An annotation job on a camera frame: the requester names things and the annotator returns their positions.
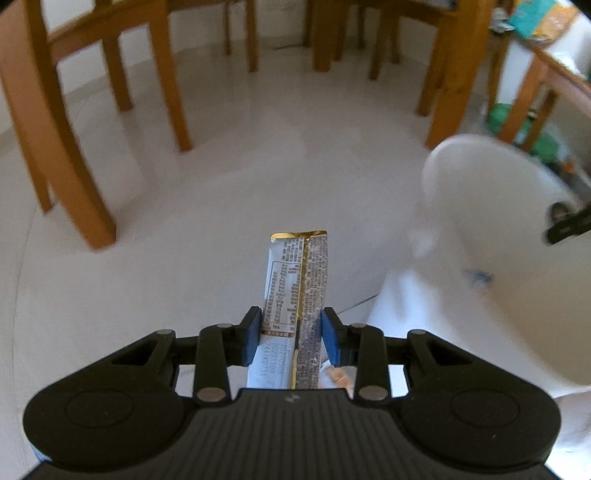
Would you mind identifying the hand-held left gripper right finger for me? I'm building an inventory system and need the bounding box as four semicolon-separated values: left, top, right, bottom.
320;307;485;407

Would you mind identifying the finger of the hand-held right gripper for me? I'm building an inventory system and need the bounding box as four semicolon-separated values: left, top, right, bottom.
545;209;591;246

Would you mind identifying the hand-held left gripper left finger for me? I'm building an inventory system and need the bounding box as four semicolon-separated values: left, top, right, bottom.
99;306;264;406

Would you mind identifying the silver gold snack wrapper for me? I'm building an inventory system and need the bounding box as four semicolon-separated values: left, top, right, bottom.
246;228;329;391

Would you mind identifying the white plastic bin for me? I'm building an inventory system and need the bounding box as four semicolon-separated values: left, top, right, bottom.
367;134;591;398

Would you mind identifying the tan wrapper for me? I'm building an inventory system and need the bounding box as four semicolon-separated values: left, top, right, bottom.
318;361;357;398

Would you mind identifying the green plastic container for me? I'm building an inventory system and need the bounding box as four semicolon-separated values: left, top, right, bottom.
488;104;561;162

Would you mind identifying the wooden chair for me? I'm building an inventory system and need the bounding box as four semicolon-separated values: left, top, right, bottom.
223;0;259;73
100;37;134;112
302;0;402;80
487;28;591;153
0;41;54;214

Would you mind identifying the wooden table leg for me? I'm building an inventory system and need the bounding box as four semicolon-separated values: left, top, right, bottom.
424;0;497;149
417;25;445;117
21;0;117;251
147;0;193;152

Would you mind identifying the teal and orange packet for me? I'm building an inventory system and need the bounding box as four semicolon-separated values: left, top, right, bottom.
489;0;580;44

